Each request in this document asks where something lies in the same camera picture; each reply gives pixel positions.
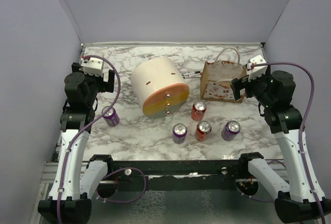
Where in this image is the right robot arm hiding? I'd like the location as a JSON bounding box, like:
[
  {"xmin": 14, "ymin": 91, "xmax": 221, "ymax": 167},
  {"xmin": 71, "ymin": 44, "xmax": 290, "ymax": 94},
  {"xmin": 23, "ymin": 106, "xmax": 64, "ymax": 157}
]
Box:
[{"xmin": 231, "ymin": 70, "xmax": 330, "ymax": 223}]

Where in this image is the purple can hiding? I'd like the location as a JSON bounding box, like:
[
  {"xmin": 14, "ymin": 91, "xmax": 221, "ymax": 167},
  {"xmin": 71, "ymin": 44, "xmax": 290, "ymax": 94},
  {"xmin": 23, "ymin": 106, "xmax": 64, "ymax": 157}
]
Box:
[
  {"xmin": 221, "ymin": 121, "xmax": 240, "ymax": 141},
  {"xmin": 101, "ymin": 106, "xmax": 120, "ymax": 127},
  {"xmin": 172, "ymin": 123, "xmax": 188, "ymax": 144}
]

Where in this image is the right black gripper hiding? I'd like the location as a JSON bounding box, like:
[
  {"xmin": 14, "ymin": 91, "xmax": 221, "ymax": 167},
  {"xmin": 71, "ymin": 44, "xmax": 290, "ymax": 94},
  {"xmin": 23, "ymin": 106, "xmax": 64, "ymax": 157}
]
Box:
[{"xmin": 231, "ymin": 69, "xmax": 275, "ymax": 107}]

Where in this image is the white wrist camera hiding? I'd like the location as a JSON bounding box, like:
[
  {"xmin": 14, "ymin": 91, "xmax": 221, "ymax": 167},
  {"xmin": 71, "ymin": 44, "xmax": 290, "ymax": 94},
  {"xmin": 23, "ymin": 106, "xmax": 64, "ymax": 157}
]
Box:
[
  {"xmin": 81, "ymin": 57, "xmax": 104, "ymax": 77},
  {"xmin": 246, "ymin": 55, "xmax": 267, "ymax": 81}
]

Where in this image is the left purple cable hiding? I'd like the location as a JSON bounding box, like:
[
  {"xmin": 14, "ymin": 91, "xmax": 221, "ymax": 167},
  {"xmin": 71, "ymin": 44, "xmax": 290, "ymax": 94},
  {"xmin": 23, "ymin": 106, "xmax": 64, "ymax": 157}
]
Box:
[{"xmin": 57, "ymin": 55, "xmax": 121, "ymax": 223}]

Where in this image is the black base frame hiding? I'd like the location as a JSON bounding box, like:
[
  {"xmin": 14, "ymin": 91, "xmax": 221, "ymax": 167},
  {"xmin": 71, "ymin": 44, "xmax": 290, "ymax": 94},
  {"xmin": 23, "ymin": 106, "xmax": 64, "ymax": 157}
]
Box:
[{"xmin": 89, "ymin": 155, "xmax": 252, "ymax": 191}]

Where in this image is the red capped marker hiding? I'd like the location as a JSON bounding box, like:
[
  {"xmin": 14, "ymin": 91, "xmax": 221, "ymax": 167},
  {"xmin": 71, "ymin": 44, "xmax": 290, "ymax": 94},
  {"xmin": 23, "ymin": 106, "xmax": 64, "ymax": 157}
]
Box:
[{"xmin": 182, "ymin": 71, "xmax": 201, "ymax": 79}]

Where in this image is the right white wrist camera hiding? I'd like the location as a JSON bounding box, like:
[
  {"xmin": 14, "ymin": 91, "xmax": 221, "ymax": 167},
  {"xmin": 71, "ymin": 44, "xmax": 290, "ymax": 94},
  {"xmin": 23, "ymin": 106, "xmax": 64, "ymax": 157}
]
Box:
[{"xmin": 246, "ymin": 55, "xmax": 267, "ymax": 81}]

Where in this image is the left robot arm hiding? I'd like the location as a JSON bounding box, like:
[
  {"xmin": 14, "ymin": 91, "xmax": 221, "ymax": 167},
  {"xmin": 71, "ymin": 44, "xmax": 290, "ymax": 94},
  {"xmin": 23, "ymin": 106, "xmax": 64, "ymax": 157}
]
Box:
[{"xmin": 38, "ymin": 63, "xmax": 118, "ymax": 223}]

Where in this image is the red can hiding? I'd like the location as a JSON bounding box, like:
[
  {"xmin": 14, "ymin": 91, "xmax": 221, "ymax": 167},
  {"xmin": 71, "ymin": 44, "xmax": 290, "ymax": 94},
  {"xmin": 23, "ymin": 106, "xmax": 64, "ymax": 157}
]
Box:
[
  {"xmin": 194, "ymin": 121, "xmax": 212, "ymax": 141},
  {"xmin": 191, "ymin": 100, "xmax": 207, "ymax": 122}
]

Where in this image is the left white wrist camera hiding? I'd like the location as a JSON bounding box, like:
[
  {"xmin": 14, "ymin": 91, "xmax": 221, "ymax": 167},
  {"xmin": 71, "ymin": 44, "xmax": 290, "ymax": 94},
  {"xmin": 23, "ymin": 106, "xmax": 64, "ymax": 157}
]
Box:
[{"xmin": 81, "ymin": 57, "xmax": 104, "ymax": 77}]

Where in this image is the cream cylindrical container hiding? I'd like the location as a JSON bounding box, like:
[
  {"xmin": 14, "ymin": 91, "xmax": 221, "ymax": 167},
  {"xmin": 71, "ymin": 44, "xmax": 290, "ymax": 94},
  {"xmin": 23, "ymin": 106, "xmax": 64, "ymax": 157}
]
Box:
[{"xmin": 130, "ymin": 57, "xmax": 190, "ymax": 118}]

